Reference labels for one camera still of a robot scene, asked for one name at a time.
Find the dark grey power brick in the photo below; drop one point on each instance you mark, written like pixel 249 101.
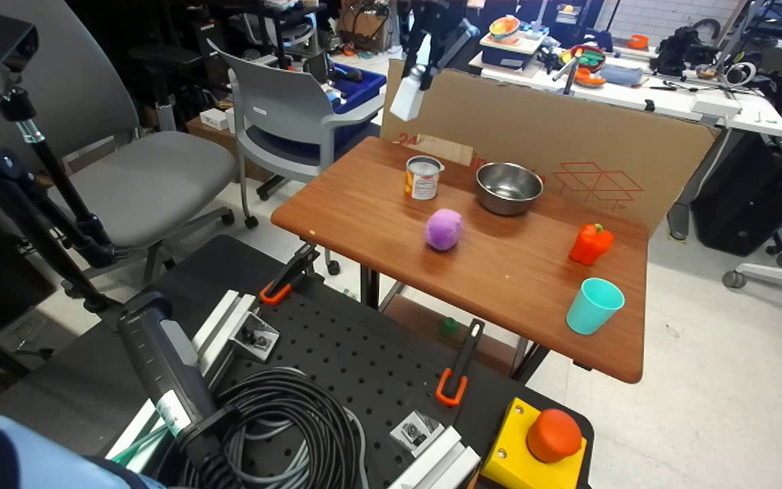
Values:
pixel 167 367

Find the steel bowl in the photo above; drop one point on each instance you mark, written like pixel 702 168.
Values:
pixel 508 190

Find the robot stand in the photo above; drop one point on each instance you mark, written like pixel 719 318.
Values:
pixel 364 353

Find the purple plush ball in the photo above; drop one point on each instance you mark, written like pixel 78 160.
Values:
pixel 444 229

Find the large grey office chair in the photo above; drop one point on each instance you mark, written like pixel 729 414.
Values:
pixel 140 176

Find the bowl of toy food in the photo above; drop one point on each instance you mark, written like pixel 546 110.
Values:
pixel 504 27

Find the grey plastic chair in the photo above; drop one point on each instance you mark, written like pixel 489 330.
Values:
pixel 282 112

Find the white office chair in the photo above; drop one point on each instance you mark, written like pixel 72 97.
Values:
pixel 781 275

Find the black and orange clamp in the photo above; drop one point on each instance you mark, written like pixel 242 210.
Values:
pixel 460 370
pixel 289 275

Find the teal plastic cup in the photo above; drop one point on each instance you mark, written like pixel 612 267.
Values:
pixel 591 309

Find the tin can with label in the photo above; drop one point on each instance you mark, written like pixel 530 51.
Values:
pixel 423 180

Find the small white box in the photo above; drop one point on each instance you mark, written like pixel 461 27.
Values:
pixel 214 119

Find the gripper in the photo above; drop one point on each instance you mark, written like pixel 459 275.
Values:
pixel 442 15

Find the orange toy bell pepper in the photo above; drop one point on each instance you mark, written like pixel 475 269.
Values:
pixel 589 246

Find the yellow box with red button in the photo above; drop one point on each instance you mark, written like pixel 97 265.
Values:
pixel 533 451

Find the brown cardboard sheet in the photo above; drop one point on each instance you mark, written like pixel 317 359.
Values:
pixel 533 129

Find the small green object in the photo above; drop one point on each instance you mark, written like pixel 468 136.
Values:
pixel 449 327

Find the white salt cellar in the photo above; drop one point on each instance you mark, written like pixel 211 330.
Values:
pixel 406 100

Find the blue plastic bin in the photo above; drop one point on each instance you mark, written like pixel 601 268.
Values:
pixel 364 92

